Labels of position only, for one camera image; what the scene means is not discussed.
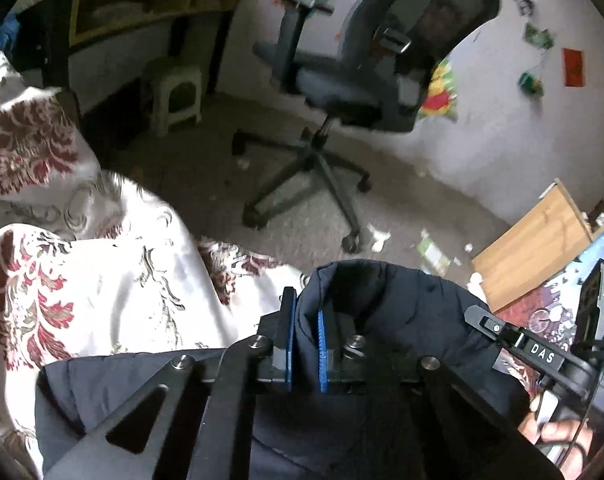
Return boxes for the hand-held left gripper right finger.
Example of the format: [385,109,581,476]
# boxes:
[316,307,565,480]

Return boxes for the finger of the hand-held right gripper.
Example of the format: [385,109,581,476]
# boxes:
[464,305,520,348]

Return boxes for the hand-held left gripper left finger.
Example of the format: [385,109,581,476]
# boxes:
[42,286,299,480]

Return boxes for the dark navy padded jacket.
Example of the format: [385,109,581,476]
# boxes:
[34,259,533,480]

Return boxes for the person's right hand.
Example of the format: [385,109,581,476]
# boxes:
[519,400,594,476]

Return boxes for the blue printed curtain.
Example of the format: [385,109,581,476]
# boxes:
[492,210,604,401]

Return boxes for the wooden board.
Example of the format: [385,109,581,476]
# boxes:
[471,178,595,313]

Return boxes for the green white wrapper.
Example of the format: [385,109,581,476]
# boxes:
[416,229,453,273]

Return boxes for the white paper scrap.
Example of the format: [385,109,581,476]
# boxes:
[369,227,392,253]

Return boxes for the floral satin duvet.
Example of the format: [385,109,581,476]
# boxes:
[0,50,313,480]

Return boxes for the black office chair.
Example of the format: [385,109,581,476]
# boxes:
[230,0,503,255]

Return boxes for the white plastic stool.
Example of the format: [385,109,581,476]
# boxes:
[141,57,204,137]

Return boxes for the wooden desk with shelves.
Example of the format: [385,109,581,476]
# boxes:
[12,0,248,111]

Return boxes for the blue cloth bundle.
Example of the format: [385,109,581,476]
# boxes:
[0,12,23,55]

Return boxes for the green wall ornament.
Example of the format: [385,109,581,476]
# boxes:
[518,71,545,97]

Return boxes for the yellow bear wall poster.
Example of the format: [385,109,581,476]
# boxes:
[417,57,460,123]

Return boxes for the red paper on wall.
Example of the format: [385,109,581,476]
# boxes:
[562,47,586,88]

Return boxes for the green wall photos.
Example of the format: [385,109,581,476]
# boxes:
[524,22,554,51]

